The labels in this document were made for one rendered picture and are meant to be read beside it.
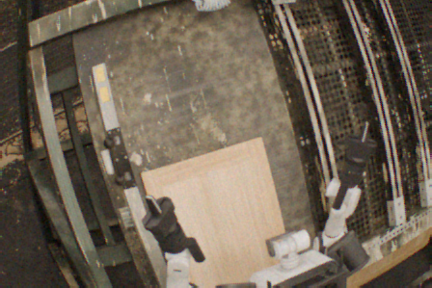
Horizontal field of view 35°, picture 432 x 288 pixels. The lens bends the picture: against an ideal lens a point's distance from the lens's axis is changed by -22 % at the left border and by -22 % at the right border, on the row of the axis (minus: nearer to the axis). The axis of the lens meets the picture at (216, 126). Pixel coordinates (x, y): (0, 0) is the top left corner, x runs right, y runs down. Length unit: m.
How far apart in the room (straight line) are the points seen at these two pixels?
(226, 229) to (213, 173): 0.20
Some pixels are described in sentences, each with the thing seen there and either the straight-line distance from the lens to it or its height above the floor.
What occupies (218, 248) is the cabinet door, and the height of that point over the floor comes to 1.07.
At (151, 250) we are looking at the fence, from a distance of 2.73.
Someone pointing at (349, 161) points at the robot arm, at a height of 1.52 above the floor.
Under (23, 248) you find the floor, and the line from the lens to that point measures 4.32.
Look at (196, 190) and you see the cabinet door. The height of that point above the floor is 1.25.
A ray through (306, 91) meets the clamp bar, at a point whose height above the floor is 1.44.
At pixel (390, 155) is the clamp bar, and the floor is 1.18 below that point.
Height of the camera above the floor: 3.13
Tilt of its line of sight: 38 degrees down
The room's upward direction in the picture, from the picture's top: 1 degrees clockwise
